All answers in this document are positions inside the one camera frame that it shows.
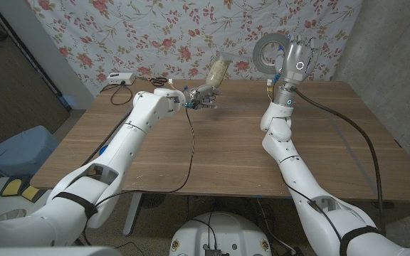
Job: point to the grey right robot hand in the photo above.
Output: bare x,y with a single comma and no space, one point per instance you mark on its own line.
299,58

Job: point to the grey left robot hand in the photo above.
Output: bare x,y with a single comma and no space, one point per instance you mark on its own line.
203,97

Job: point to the plastic bottle with yellow label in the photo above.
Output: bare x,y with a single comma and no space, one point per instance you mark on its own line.
218,73

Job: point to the grey duct tape roll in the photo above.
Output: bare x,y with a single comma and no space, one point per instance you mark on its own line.
257,53

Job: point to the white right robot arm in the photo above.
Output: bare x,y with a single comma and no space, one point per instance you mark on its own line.
297,170

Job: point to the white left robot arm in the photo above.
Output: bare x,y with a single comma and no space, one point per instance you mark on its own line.
130,135

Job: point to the blue round tape roll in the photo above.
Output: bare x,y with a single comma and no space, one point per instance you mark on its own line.
102,151

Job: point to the black scissors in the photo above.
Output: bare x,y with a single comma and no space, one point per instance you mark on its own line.
158,81

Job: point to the floral backdrop cloth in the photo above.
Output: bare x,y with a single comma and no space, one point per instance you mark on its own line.
155,35

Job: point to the white power box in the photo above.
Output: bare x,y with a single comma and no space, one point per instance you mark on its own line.
119,78

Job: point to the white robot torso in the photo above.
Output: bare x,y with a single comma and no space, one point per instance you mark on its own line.
223,231

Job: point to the white table leg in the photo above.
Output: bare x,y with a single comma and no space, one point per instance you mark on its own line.
133,213

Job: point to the blue plastic bin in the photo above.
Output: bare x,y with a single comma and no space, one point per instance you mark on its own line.
16,149

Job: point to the yellow pad with black rim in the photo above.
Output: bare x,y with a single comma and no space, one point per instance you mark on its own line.
12,186

